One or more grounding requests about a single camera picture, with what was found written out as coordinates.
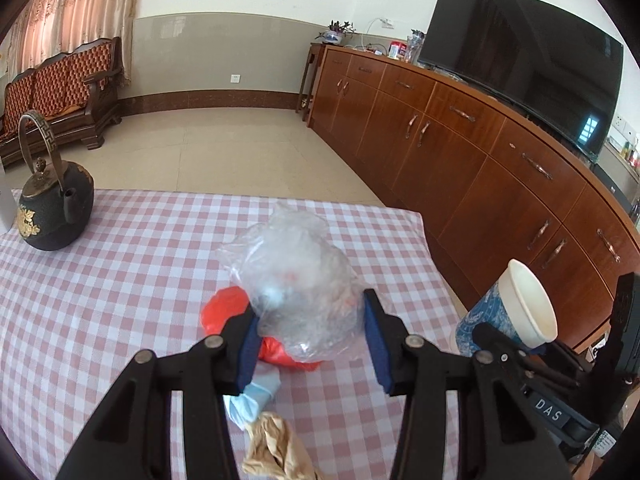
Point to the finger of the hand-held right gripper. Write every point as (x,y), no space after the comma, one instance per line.
(622,330)
(505,342)

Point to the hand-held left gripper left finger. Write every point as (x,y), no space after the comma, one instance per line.
(247,355)

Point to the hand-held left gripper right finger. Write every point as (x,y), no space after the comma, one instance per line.
(377,345)

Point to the blue paper cup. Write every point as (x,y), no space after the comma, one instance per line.
(485,310)

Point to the light blue face mask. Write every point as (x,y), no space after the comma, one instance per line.
(250,400)

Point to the red plastic bag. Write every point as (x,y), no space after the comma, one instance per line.
(225,310)

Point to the clear plastic bag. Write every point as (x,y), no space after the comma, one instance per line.
(300,280)

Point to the beige brown cloth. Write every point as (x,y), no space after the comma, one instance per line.
(275,450)

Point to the pink checked tablecloth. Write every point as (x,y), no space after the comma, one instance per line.
(125,285)

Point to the black set-top box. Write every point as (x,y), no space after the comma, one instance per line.
(612,185)

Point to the row of small bottles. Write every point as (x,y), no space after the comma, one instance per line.
(631,152)

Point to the wooden sideboard cabinet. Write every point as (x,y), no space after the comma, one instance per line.
(450,160)

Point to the black cast iron teapot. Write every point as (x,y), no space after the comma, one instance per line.
(55,210)

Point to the black television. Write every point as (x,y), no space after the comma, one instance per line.
(525,60)

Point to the white tall tin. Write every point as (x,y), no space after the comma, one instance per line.
(4,200)

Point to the red lidded jar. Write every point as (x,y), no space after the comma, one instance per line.
(397,50)

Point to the clear plastic bottle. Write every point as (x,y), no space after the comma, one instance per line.
(416,47)

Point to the small potted plant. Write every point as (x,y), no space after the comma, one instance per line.
(334,35)

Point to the wooden sofa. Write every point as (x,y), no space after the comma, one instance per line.
(60,90)

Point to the pink embroidered curtain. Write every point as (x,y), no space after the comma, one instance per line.
(75,0)

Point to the double white wall socket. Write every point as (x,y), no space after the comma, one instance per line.
(624,126)

